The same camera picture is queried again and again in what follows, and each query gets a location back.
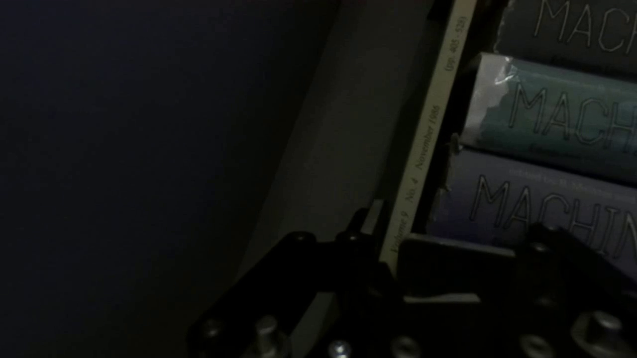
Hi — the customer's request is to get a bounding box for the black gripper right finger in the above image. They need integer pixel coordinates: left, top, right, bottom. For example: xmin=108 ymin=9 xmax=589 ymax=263
xmin=396 ymin=225 xmax=637 ymax=358

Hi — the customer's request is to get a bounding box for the thin pale green book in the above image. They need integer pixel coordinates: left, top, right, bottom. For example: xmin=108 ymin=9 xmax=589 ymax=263
xmin=380 ymin=0 xmax=478 ymax=271

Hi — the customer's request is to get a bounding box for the grey-blue Machine book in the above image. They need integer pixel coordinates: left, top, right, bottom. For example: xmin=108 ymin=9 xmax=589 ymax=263
xmin=426 ymin=152 xmax=637 ymax=279

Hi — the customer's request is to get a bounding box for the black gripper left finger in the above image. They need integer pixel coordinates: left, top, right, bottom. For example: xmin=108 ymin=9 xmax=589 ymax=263
xmin=187 ymin=199 xmax=398 ymax=358

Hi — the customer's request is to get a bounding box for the teal Machine book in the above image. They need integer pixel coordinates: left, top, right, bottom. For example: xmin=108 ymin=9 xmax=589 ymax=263
xmin=462 ymin=54 xmax=637 ymax=186

